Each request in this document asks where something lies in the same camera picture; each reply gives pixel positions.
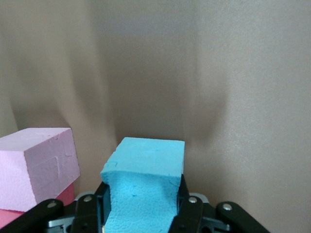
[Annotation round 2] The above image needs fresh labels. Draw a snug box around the light blue foam cube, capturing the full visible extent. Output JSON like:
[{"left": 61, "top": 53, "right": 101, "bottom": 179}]
[{"left": 100, "top": 137, "right": 186, "bottom": 233}]

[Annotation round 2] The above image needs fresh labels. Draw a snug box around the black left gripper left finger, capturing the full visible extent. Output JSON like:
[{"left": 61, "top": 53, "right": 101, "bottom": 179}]
[{"left": 71, "top": 181, "right": 111, "bottom": 233}]

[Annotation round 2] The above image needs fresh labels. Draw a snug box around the red foam cube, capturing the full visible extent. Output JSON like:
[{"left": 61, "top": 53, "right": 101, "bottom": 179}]
[{"left": 0, "top": 181, "right": 75, "bottom": 230}]

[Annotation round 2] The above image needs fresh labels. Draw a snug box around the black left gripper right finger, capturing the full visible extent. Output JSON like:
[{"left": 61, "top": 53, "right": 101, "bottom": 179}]
[{"left": 170, "top": 173, "right": 204, "bottom": 233}]

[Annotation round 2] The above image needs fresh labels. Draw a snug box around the pink foam cube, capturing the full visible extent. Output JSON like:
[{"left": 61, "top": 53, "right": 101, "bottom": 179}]
[{"left": 0, "top": 128, "right": 81, "bottom": 212}]

